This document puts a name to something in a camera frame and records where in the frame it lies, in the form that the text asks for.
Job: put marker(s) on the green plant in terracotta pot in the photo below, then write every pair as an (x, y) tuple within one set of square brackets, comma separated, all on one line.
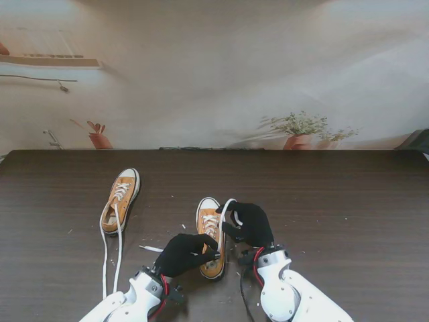
[(298, 141)]

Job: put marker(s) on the terracotta pot with wooden utensils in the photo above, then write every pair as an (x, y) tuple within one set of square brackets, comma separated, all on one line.
[(100, 141)]

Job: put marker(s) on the metal tap fixture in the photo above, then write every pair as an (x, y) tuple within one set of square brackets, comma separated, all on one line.
[(55, 144)]

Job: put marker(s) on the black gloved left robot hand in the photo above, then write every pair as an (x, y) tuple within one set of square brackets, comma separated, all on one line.
[(182, 256)]

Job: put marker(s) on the metal wall rail with hook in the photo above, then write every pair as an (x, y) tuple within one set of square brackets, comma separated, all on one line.
[(33, 78)]

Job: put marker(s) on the wooden wall shelf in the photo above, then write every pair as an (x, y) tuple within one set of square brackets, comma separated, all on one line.
[(50, 62)]

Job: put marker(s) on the white shoelace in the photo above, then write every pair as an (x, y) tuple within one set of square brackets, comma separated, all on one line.
[(220, 228)]

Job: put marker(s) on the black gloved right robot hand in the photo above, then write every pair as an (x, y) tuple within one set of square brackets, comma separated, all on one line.
[(254, 224)]

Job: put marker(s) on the orange sneaker with loose laces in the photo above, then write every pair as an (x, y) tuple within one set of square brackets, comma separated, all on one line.
[(121, 190)]

